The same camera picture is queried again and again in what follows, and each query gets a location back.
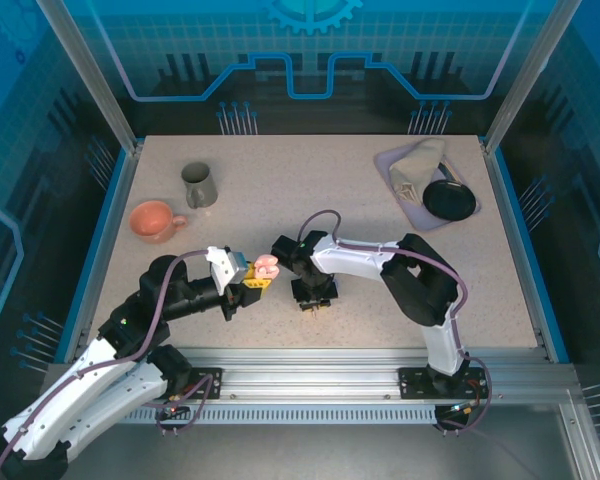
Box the beige folded cloth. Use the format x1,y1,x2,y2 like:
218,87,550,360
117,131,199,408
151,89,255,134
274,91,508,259
388,138,447,205

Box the left black mount plate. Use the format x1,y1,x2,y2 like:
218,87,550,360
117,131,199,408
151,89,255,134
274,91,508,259
169,367,225,401

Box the orange cup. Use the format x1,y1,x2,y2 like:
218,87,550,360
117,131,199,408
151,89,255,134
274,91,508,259
129,200,189,245

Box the black mount plate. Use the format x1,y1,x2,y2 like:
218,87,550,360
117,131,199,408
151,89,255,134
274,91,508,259
397,367,491,401
169,367,225,401

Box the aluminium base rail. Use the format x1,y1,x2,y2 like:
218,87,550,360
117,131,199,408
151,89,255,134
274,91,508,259
47,347,581,407

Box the grey mug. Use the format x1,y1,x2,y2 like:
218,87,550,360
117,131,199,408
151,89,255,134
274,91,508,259
180,162,219,210

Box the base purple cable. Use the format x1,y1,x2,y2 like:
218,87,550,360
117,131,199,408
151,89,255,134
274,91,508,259
152,372,219,437
432,389,499,437

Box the slotted grey cable duct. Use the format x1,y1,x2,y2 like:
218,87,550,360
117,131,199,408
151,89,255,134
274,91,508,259
124,404,441,426

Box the black round plate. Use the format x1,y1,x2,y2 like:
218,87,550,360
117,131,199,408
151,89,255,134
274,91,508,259
422,178,480,221

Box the blue table side trim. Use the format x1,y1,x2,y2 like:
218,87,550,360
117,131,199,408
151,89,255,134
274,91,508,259
54,149,131,361

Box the right black mount plate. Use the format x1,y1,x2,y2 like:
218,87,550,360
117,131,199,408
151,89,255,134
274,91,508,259
397,367,491,401

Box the small LED controller board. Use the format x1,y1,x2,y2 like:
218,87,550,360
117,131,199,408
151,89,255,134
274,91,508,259
447,399,481,419
160,399,190,420

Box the aluminium frame post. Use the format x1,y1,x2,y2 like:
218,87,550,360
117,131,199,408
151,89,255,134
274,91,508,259
482,0,584,154
34,0,144,154

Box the purple tray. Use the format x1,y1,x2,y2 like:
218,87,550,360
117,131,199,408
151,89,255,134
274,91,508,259
373,139,483,232

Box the pink earbud charging case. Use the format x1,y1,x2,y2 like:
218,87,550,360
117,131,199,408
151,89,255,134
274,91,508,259
253,253,282,280

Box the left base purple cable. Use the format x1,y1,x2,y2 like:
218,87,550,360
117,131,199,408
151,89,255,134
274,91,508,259
152,372,219,437

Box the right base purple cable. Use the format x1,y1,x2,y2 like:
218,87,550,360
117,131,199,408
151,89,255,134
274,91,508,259
432,389,499,437

